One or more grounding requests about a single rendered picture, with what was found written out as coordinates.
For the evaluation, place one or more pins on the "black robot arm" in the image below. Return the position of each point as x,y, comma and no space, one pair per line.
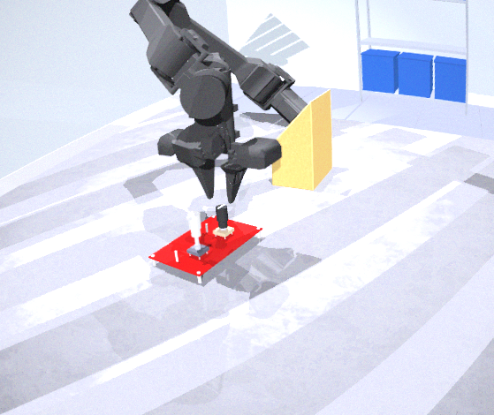
201,64

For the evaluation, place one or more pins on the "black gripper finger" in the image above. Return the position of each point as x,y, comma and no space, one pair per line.
206,176
234,174

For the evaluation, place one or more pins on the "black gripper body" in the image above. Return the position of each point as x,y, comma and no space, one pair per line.
257,153

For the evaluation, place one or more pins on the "red board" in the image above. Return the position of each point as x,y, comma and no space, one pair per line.
198,250

